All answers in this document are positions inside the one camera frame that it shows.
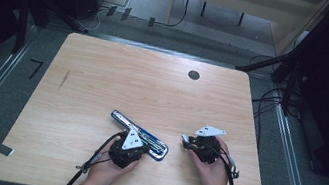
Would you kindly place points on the black metal stand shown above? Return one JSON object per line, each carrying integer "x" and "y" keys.
{"x": 22, "y": 24}

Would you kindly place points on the black stand with legs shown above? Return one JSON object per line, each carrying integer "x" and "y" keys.
{"x": 286, "y": 69}

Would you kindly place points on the dark round table grommet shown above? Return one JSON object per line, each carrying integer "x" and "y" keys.
{"x": 193, "y": 75}

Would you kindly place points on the light wooden bench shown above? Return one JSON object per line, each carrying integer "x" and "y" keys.
{"x": 252, "y": 0}

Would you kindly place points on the blue stapler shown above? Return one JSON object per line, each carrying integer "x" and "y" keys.
{"x": 154, "y": 144}

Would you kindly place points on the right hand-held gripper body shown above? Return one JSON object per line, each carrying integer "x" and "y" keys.
{"x": 207, "y": 147}

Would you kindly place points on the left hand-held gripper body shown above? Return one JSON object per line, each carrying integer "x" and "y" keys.
{"x": 129, "y": 150}

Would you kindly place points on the person's left hand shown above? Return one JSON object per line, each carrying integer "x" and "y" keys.
{"x": 105, "y": 174}

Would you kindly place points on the person's right hand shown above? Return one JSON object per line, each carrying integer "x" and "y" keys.
{"x": 214, "y": 178}

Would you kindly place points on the grey tape piece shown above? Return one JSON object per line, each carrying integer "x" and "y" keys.
{"x": 1, "y": 148}

